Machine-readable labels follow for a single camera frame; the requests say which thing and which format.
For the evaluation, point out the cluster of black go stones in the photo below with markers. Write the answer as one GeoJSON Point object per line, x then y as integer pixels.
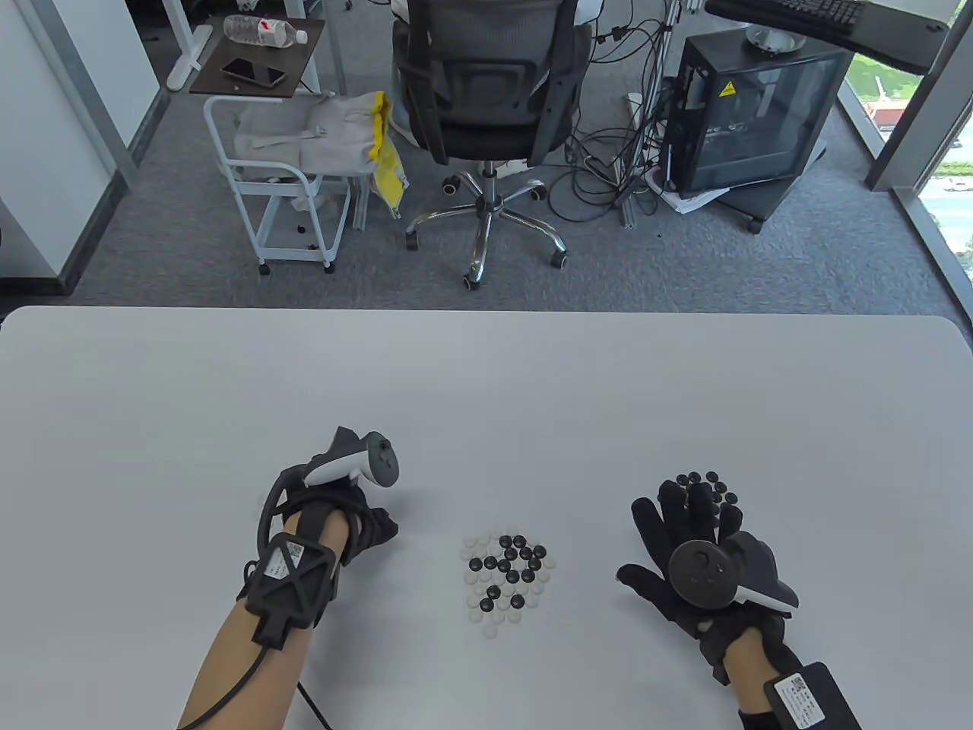
{"type": "Point", "coordinates": [711, 477]}

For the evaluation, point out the grey fabric bag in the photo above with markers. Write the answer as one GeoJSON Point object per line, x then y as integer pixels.
{"type": "Point", "coordinates": [334, 137]}

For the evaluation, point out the black computer case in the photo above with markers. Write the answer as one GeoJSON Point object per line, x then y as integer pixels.
{"type": "Point", "coordinates": [760, 122]}

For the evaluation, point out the white power strip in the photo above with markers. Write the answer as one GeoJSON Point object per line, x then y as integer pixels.
{"type": "Point", "coordinates": [635, 106]}

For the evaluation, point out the black wheeled platform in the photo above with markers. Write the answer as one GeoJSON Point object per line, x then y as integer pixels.
{"type": "Point", "coordinates": [768, 201]}

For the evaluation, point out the yellow plastic bag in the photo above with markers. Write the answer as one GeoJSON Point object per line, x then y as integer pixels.
{"type": "Point", "coordinates": [389, 179]}

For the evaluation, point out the black mesh office chair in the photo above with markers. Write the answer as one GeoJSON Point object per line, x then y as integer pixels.
{"type": "Point", "coordinates": [486, 84]}

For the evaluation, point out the black and white controller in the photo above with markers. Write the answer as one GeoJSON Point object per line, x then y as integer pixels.
{"type": "Point", "coordinates": [380, 456]}
{"type": "Point", "coordinates": [699, 574]}

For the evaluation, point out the white desk leg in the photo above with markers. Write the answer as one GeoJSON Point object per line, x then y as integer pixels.
{"type": "Point", "coordinates": [186, 68]}

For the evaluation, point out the cluster of white go stones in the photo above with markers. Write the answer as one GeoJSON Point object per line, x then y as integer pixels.
{"type": "Point", "coordinates": [263, 499]}

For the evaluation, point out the black keyboard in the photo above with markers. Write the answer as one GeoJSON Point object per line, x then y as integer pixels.
{"type": "Point", "coordinates": [813, 14]}

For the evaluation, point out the white rolling cart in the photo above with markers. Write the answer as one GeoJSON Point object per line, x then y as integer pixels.
{"type": "Point", "coordinates": [266, 186]}

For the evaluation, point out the round silver stand base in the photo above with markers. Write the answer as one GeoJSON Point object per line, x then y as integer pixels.
{"type": "Point", "coordinates": [775, 42]}

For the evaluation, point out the black and white right controller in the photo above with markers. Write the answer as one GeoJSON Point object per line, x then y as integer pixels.
{"type": "Point", "coordinates": [699, 574]}

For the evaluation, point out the person's left forearm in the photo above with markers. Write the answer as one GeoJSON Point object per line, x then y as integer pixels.
{"type": "Point", "coordinates": [266, 692]}

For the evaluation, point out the pile of mixed go stones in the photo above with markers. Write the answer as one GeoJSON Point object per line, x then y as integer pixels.
{"type": "Point", "coordinates": [509, 570]}

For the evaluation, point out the black smartphone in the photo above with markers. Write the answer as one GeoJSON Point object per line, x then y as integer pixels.
{"type": "Point", "coordinates": [253, 72]}

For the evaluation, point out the black labelled wrist camera box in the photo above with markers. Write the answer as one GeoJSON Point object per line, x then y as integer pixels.
{"type": "Point", "coordinates": [813, 699]}

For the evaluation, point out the person's left hand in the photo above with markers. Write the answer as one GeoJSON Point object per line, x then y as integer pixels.
{"type": "Point", "coordinates": [365, 525]}

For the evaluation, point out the black and white left controller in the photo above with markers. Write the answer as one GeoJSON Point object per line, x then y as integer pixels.
{"type": "Point", "coordinates": [380, 456]}

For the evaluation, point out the white papers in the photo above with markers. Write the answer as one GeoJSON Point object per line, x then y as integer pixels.
{"type": "Point", "coordinates": [684, 201]}

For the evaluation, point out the grey window pillar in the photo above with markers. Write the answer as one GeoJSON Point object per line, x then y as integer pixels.
{"type": "Point", "coordinates": [912, 137]}

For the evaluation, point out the clear plastic water bottle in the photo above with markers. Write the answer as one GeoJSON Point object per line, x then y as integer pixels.
{"type": "Point", "coordinates": [255, 30]}

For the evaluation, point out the aluminium frame post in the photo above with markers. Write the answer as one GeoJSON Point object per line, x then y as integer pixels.
{"type": "Point", "coordinates": [629, 213]}

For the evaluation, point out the person's right hand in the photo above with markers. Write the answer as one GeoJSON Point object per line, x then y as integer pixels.
{"type": "Point", "coordinates": [676, 536]}

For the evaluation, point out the brown side table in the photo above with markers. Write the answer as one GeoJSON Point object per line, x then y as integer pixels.
{"type": "Point", "coordinates": [304, 68]}

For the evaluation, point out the black patterned wrist camera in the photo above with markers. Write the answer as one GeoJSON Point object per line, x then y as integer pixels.
{"type": "Point", "coordinates": [293, 582]}

